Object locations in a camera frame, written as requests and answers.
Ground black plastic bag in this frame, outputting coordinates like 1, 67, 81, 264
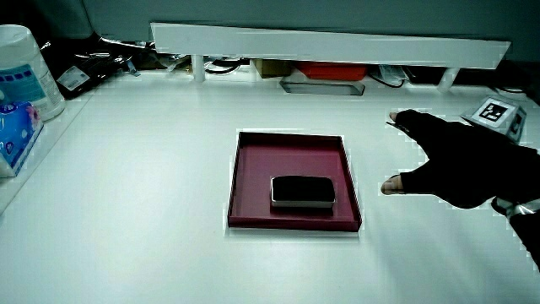
40, 33, 159, 100

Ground brown cardboard box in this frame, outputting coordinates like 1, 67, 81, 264
252, 58, 293, 79

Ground grey flat tray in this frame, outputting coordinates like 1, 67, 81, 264
279, 79, 366, 97

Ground orange box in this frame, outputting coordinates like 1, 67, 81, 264
294, 61, 369, 82

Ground person's right hand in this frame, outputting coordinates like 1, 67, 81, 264
380, 96, 540, 210

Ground white desk shelf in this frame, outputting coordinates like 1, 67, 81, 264
150, 22, 511, 94

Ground black cable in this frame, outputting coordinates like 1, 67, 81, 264
203, 58, 250, 76
369, 72, 408, 90

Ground blue tissue pack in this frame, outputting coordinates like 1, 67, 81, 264
0, 100, 45, 178

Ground white wipes canister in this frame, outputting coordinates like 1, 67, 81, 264
0, 24, 67, 122

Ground dark red tray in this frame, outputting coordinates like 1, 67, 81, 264
227, 131, 364, 233

